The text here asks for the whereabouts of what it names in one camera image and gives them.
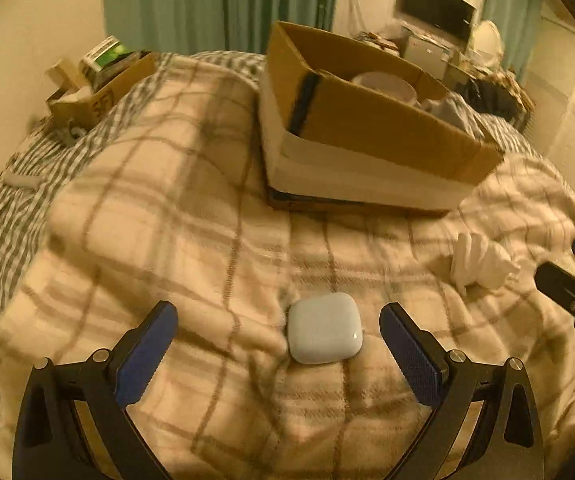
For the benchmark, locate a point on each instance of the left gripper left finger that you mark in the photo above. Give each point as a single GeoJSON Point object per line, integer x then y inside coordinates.
{"type": "Point", "coordinates": [50, 442]}

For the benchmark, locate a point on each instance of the green curtain left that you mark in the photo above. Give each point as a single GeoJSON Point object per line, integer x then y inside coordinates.
{"type": "Point", "coordinates": [191, 26]}

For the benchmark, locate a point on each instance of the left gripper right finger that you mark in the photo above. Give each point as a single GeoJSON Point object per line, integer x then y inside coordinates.
{"type": "Point", "coordinates": [506, 442]}

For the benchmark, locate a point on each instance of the small cardboard box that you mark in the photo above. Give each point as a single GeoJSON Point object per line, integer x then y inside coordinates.
{"type": "Point", "coordinates": [87, 111]}

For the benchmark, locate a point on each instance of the silver mini fridge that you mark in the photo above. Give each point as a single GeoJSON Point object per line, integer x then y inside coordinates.
{"type": "Point", "coordinates": [429, 54]}

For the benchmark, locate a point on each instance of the large cardboard box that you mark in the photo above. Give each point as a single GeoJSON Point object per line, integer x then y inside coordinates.
{"type": "Point", "coordinates": [329, 144]}

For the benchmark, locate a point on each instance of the white cloth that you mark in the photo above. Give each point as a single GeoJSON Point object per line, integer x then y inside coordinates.
{"type": "Point", "coordinates": [480, 261]}

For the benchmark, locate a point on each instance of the green curtain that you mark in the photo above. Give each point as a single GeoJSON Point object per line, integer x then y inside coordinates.
{"type": "Point", "coordinates": [191, 26]}
{"type": "Point", "coordinates": [518, 23]}

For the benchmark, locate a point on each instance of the black wall television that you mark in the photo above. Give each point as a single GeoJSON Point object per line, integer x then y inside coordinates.
{"type": "Point", "coordinates": [451, 16]}

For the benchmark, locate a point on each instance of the white remote control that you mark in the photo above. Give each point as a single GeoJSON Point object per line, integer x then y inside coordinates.
{"type": "Point", "coordinates": [21, 180]}

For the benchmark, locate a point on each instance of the beige plaid blanket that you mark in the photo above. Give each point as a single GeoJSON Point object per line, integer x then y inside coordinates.
{"type": "Point", "coordinates": [267, 279]}

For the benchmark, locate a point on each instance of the beige slim box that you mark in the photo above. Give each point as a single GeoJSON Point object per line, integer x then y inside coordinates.
{"type": "Point", "coordinates": [67, 76]}

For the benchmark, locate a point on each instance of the white louvered wardrobe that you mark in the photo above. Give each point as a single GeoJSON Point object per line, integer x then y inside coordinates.
{"type": "Point", "coordinates": [550, 82]}

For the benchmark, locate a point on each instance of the black jacket on chair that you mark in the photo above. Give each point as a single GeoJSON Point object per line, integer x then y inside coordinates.
{"type": "Point", "coordinates": [487, 97]}

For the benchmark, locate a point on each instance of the grey white sock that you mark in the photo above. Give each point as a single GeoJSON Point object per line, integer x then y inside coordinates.
{"type": "Point", "coordinates": [456, 112]}

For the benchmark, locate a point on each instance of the green white box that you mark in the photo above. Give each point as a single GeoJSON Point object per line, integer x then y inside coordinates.
{"type": "Point", "coordinates": [106, 61]}

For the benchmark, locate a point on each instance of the white oval mirror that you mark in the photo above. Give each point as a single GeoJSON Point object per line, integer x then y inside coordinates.
{"type": "Point", "coordinates": [486, 45]}

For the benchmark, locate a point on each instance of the white earbuds case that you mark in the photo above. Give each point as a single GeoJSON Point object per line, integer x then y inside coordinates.
{"type": "Point", "coordinates": [324, 329]}

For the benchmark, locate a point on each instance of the green curtain right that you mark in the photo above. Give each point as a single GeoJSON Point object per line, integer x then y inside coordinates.
{"type": "Point", "coordinates": [518, 23]}

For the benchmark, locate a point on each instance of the green checkered bedsheet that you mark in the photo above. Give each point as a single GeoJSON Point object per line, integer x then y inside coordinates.
{"type": "Point", "coordinates": [17, 199]}

